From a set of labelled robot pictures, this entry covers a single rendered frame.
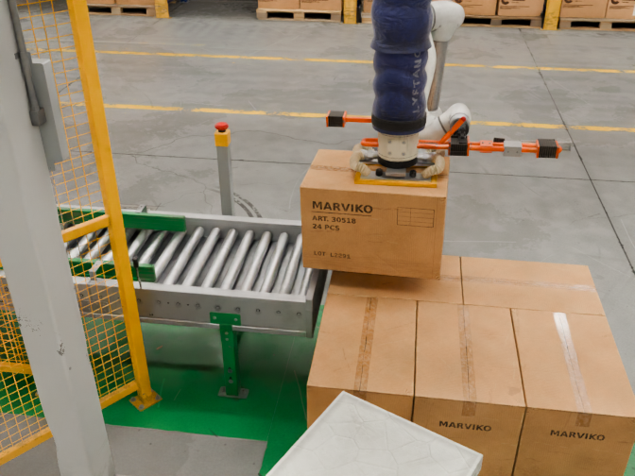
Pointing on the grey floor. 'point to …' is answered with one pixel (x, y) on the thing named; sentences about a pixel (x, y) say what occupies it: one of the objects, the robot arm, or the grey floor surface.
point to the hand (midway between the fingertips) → (461, 144)
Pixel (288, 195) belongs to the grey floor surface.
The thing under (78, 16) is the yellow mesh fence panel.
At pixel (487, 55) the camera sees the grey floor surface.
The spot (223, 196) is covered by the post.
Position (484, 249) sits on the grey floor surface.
